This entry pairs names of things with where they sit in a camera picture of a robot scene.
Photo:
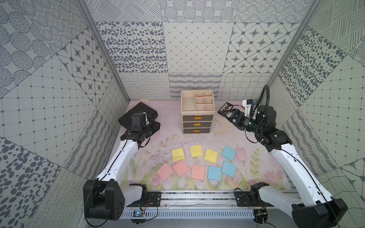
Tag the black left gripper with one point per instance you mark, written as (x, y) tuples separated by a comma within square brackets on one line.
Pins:
[(125, 119)]

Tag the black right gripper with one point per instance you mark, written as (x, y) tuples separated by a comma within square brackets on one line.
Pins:
[(234, 114)]

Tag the beige drawer organizer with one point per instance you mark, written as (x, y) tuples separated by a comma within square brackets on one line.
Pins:
[(197, 102)]

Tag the translucent drawer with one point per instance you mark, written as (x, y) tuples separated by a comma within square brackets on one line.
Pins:
[(196, 130), (196, 118), (197, 124)]

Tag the blue sticky pad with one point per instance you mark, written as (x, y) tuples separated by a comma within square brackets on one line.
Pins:
[(214, 173), (229, 169), (228, 153)]

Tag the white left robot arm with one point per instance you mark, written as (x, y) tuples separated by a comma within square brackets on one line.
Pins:
[(103, 197)]

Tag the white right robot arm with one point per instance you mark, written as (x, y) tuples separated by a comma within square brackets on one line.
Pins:
[(316, 207)]

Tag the yellow sticky pad left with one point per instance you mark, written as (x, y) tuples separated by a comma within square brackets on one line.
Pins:
[(178, 154)]

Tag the yellow sticky pad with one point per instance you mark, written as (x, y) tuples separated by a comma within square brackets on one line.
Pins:
[(178, 154), (196, 151), (211, 156)]

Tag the pink sticky pad left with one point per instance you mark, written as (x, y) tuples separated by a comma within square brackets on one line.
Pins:
[(165, 171)]

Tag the pink sticky pad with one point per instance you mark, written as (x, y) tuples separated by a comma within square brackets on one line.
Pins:
[(165, 171), (181, 168), (198, 172)]

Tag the yellow sticky pad right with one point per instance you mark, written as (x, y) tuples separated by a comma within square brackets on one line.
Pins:
[(211, 156)]

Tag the yellow sticky pad middle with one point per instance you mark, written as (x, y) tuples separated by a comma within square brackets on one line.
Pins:
[(196, 151)]

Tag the pink sticky pad middle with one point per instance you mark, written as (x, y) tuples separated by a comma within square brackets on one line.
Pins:
[(181, 168)]

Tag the pink sticky pad right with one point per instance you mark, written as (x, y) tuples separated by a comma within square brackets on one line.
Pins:
[(198, 172)]

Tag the black battery holder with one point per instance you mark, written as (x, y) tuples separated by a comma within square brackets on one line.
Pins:
[(228, 106)]

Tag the black plastic tool case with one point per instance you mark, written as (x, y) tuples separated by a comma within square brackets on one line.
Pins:
[(126, 119)]

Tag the white glue bottle orange cap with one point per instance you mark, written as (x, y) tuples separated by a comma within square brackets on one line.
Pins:
[(247, 104)]

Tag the floral pink table mat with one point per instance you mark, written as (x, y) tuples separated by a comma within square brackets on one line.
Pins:
[(253, 163)]

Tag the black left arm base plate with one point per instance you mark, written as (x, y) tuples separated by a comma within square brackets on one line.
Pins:
[(149, 199)]

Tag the aluminium mounting rail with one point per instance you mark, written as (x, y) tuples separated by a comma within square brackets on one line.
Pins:
[(199, 199)]

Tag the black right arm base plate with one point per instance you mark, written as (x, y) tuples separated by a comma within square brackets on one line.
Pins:
[(243, 200)]

